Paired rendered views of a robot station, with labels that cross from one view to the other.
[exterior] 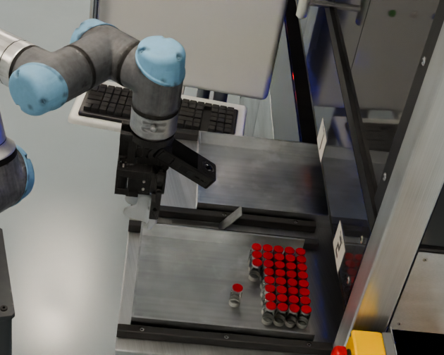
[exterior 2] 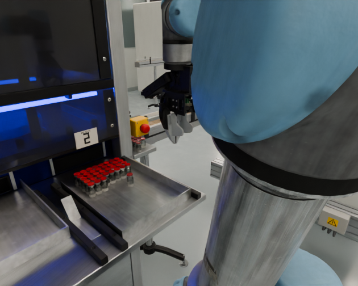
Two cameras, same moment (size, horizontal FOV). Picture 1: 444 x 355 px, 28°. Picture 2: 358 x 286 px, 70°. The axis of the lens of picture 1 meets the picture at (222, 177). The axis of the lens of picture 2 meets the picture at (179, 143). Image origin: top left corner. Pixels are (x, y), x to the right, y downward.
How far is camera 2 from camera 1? 184 cm
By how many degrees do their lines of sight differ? 103
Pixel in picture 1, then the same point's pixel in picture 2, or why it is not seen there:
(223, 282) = (121, 194)
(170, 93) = not seen: hidden behind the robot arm
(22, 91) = not seen: hidden behind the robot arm
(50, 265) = not seen: outside the picture
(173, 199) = (63, 256)
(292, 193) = not seen: outside the picture
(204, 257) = (109, 209)
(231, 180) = (4, 247)
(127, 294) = (174, 211)
